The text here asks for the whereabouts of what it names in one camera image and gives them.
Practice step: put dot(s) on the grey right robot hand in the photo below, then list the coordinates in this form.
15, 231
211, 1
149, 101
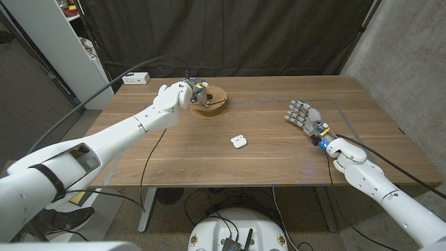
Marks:
308, 116

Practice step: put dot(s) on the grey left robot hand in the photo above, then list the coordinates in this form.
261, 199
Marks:
196, 91

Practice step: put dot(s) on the white AirPods case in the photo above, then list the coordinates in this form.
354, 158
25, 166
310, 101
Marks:
238, 141

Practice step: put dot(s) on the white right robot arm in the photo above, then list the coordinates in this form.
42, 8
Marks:
369, 178

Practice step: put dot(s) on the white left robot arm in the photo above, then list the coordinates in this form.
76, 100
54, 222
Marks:
122, 136

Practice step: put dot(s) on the cardboard filament reel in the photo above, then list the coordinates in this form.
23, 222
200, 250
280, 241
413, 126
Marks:
216, 104

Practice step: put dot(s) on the white power strip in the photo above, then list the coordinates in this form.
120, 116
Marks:
136, 78

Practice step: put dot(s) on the black fabric curtain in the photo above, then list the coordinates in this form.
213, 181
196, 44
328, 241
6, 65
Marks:
226, 35

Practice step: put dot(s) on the grey table leg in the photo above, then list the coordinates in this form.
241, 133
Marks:
325, 209
146, 209

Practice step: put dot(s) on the round black floor fan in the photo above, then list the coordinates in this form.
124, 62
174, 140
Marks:
169, 195

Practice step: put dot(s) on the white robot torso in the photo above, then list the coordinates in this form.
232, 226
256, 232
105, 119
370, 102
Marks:
240, 223

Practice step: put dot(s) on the white cabinet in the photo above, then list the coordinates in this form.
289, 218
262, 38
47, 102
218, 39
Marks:
59, 42

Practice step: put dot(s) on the red bowl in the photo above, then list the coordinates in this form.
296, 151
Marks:
70, 12

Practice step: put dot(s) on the black electronics module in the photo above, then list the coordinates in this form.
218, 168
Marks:
231, 244

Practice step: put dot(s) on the black shoe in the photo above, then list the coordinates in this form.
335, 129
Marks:
64, 218

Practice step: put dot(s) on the white robot chest cover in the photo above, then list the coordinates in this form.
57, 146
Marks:
69, 247

